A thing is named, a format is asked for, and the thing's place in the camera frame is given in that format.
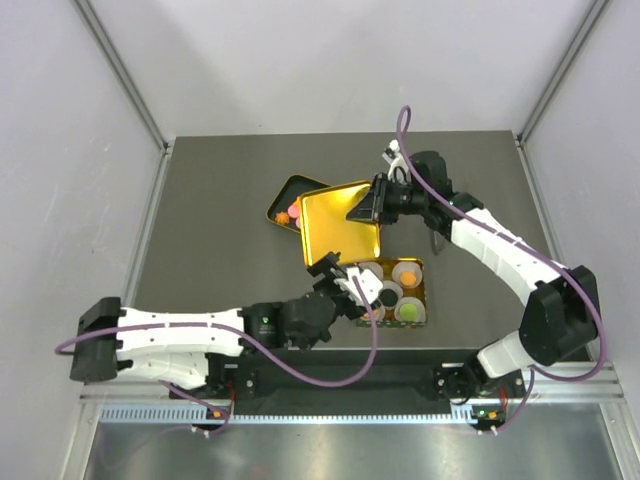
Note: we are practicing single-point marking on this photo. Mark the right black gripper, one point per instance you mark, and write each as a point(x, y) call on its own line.
point(375, 206)

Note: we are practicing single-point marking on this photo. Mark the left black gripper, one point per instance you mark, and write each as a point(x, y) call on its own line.
point(328, 266)

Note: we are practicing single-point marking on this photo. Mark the gold tin lid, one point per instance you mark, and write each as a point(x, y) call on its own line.
point(324, 226)

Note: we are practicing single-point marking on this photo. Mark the gold cookie tin box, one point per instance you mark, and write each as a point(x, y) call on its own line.
point(419, 292)

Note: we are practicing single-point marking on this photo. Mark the green round cookie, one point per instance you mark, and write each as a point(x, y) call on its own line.
point(407, 312)

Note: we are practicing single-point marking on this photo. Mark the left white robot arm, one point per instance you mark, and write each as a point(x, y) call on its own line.
point(116, 341)

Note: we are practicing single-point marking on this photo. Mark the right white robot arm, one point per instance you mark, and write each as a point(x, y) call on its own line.
point(561, 306)

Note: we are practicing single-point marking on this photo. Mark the black cookie tray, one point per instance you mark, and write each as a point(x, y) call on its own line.
point(293, 188)

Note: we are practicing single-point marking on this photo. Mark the pink cookie upper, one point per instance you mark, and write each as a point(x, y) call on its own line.
point(294, 211)

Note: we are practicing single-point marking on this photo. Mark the orange star cookie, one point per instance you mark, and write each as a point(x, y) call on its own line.
point(282, 218)

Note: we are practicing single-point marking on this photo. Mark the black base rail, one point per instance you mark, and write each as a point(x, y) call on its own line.
point(338, 383)

